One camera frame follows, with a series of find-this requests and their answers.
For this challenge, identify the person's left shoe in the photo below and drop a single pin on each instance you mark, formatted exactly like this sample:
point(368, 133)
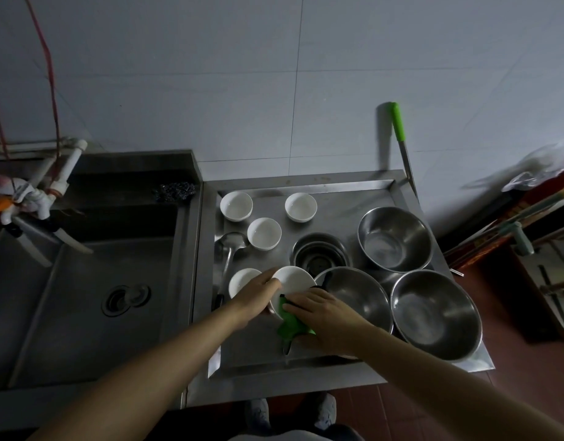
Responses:
point(257, 415)

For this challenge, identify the green cleaning cloth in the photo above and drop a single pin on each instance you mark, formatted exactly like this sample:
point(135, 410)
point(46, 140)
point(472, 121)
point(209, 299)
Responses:
point(292, 326)

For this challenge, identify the steel ladle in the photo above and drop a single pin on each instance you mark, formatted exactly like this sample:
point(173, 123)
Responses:
point(230, 250)

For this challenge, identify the large steel mixing bowl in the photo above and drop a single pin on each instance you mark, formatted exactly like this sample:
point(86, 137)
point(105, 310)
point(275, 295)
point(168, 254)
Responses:
point(436, 314)
point(357, 296)
point(395, 238)

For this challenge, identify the person's left fingers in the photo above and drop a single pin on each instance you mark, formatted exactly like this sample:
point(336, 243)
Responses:
point(268, 283)

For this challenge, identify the sink drain strainer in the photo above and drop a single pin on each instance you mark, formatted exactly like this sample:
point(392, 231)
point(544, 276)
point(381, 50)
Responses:
point(125, 299)

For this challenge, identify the person's right shoe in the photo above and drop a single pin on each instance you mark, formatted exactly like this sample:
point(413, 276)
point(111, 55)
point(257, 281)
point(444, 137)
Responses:
point(325, 411)

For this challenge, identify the metal rack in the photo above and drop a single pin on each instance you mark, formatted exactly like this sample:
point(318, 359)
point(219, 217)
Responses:
point(555, 284)

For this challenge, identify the white ceramic bowl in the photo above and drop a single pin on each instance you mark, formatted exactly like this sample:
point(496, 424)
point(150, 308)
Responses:
point(236, 206)
point(264, 233)
point(293, 279)
point(240, 282)
point(300, 207)

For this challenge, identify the person's right forearm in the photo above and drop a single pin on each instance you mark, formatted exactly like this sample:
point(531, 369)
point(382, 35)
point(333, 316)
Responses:
point(452, 390)

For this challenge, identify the person's left forearm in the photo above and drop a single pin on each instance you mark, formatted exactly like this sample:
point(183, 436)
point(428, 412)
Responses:
point(139, 385)

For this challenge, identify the stainless steel sink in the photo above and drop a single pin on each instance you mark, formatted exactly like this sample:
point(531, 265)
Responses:
point(79, 289)

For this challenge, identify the person's right hand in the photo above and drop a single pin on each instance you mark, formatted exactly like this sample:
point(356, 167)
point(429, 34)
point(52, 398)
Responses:
point(332, 323)

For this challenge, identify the person's shoe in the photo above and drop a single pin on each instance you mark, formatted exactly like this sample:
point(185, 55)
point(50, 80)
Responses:
point(325, 411)
point(257, 415)

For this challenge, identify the person's right fingers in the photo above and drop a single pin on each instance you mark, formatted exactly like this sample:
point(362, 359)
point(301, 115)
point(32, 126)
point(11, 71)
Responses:
point(302, 302)

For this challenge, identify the steel drainboard table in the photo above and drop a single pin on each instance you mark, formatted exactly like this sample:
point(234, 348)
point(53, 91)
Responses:
point(337, 215)

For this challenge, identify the clear plastic bag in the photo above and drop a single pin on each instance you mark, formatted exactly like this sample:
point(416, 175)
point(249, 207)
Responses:
point(541, 167)

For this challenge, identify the person's left hand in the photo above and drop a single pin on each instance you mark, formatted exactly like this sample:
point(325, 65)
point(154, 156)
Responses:
point(254, 298)

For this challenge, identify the white plastic pipe faucet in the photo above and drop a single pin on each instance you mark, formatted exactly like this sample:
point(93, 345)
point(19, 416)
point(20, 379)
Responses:
point(43, 192)

